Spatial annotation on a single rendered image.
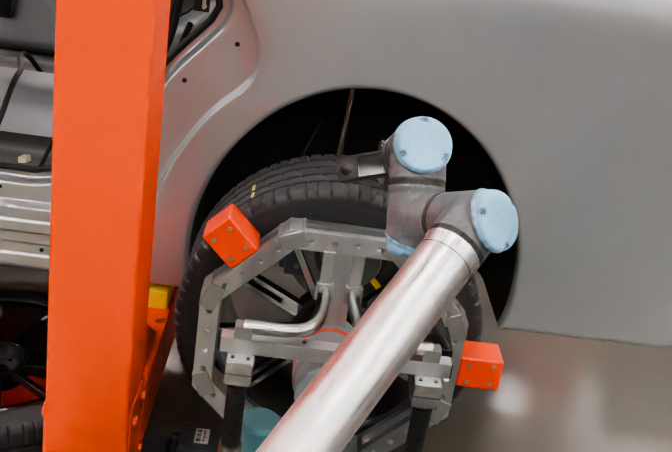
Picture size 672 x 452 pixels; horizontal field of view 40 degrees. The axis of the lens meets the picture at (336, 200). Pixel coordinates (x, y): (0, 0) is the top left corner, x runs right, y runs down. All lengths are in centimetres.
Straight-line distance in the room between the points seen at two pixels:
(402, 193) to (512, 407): 211
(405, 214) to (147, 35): 51
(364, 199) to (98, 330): 57
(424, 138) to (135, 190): 52
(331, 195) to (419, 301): 63
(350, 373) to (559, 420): 233
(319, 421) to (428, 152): 47
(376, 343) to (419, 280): 11
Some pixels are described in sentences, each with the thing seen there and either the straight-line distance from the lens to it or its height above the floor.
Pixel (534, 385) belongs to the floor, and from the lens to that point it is 362.
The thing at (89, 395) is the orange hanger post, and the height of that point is 78.
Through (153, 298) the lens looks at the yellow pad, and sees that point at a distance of 231.
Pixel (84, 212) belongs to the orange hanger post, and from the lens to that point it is 166.
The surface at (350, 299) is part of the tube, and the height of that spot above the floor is 101.
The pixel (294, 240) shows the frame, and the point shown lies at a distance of 176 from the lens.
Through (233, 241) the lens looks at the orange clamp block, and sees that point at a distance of 178.
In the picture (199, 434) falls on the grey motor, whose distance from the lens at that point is 233.
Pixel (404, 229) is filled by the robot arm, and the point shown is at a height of 129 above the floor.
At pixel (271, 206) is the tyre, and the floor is 113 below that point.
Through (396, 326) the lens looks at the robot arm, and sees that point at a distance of 121.
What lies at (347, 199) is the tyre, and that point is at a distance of 182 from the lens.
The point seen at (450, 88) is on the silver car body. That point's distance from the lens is 208.
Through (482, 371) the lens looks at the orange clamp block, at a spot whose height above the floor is 86.
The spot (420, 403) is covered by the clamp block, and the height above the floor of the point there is 91.
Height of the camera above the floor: 185
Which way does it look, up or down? 22 degrees down
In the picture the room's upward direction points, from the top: 9 degrees clockwise
